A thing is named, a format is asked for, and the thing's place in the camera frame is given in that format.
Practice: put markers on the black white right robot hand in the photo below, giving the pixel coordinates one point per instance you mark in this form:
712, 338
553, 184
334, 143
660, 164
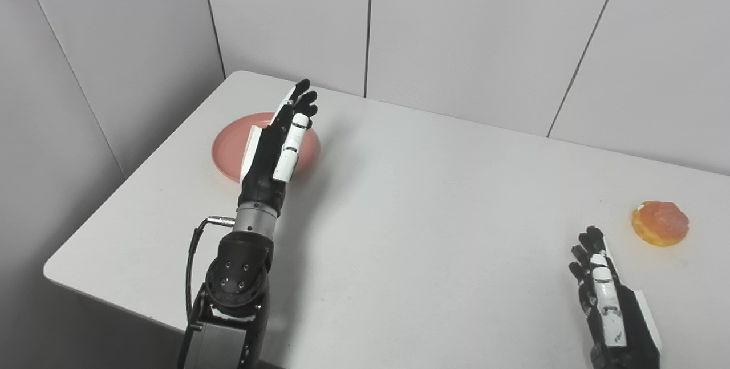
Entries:
619, 317

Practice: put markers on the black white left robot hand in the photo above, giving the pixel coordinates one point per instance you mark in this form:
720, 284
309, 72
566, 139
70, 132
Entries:
265, 158

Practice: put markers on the pink round plate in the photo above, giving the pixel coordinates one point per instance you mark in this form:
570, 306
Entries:
228, 149

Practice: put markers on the orange cream puff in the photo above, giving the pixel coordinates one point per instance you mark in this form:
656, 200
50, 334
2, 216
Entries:
660, 223

